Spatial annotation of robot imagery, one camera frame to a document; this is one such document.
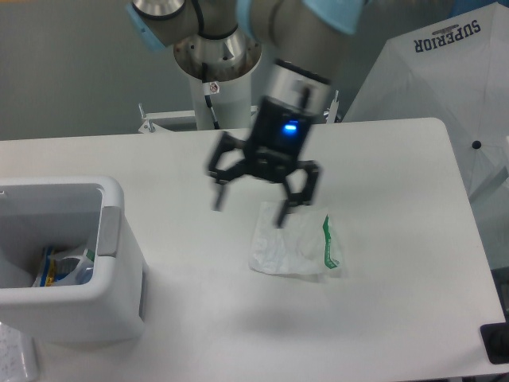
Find white trash can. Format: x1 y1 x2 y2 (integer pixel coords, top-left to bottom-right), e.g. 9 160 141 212
1 176 148 342

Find white mounting bracket with bolt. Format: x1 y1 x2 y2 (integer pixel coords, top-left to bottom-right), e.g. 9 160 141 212
137 102 259 134

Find white plastic package barcode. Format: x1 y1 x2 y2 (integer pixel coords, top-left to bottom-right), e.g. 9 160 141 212
49 245 95 287

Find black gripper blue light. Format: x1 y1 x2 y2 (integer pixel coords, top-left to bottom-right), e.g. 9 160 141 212
205 96 321 228

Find crumpled white bag green stripe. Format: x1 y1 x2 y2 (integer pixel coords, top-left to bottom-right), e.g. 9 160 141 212
248 202 344 277

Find black device at table corner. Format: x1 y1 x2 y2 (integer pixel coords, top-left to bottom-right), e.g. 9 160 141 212
480 322 508 364

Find black cable on pedestal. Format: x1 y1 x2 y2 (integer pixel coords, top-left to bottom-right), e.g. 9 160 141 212
200 62 221 131

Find white umbrella Superior print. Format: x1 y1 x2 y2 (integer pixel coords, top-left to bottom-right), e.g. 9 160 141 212
344 2 508 194

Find blue yellow snack wrapper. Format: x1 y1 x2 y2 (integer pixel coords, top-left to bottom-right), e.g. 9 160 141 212
32 246 72 287

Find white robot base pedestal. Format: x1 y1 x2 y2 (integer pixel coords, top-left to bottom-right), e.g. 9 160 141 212
173 28 262 114

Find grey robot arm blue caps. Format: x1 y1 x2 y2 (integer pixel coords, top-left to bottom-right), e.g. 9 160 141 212
126 1 366 227

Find metal clamp behind table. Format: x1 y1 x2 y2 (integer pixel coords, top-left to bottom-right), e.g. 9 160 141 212
323 90 342 124

